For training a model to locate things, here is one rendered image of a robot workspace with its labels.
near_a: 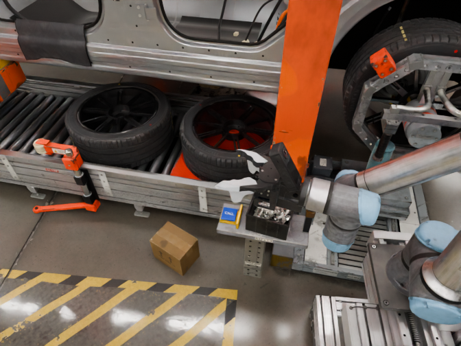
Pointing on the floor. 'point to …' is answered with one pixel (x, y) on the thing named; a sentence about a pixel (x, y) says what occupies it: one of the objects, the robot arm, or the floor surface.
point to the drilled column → (254, 257)
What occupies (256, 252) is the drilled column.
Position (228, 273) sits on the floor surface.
